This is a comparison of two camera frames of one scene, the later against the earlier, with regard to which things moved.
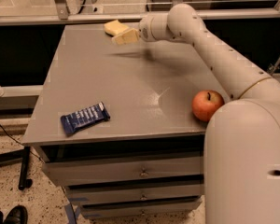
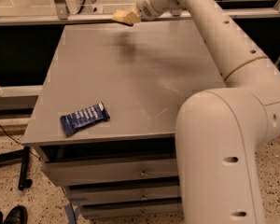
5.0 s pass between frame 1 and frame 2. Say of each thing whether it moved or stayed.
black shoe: stayed
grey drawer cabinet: stayed
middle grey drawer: stayed
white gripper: moved
